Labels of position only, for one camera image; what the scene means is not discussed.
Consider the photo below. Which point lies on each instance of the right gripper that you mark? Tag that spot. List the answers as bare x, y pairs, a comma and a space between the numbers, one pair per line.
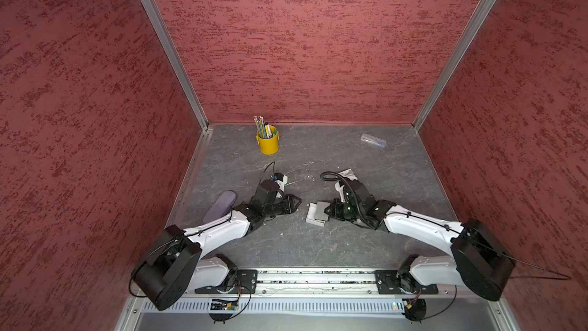
335, 206

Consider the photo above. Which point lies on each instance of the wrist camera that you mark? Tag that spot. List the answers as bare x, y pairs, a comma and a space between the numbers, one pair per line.
281, 180
340, 188

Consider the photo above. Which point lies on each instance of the purple glasses case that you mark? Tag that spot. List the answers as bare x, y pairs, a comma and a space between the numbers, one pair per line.
221, 207

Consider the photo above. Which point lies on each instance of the white jewelry box base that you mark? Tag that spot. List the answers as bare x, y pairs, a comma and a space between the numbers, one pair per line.
316, 214

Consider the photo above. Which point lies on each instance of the left aluminium corner post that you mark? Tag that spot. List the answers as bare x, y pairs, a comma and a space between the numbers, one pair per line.
166, 41

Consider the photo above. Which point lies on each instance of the white slotted cable duct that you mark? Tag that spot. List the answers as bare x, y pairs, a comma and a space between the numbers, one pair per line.
322, 307

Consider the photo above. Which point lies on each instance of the clear plastic pencil case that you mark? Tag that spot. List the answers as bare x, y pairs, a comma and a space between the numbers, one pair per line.
372, 140

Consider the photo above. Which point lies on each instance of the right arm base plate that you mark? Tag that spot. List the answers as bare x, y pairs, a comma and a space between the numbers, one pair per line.
392, 283

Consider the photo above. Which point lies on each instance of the aluminium front rail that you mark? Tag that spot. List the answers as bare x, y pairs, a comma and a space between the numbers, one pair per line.
321, 280

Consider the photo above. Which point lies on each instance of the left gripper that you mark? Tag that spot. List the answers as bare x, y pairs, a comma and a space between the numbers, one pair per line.
289, 201

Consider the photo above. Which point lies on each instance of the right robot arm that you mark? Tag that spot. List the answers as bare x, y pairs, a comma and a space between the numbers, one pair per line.
472, 256

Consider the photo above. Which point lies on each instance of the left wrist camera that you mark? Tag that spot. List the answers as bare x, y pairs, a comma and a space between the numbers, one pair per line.
281, 180

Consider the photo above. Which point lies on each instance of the bundle of coloured pencils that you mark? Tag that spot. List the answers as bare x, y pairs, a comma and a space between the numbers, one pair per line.
264, 130

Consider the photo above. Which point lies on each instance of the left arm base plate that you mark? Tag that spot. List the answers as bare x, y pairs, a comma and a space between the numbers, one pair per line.
236, 280

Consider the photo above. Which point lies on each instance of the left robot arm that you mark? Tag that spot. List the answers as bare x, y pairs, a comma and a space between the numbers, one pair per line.
177, 262

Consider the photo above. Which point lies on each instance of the aluminium corner post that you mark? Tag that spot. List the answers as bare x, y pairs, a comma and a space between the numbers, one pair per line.
469, 33
166, 41

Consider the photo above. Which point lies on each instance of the yellow pencil cup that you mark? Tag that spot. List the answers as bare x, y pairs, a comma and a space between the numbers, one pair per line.
269, 146

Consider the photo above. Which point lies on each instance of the right aluminium corner post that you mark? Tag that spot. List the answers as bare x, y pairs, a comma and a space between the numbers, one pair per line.
469, 33

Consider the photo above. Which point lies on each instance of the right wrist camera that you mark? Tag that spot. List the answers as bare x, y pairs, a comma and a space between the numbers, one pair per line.
340, 188

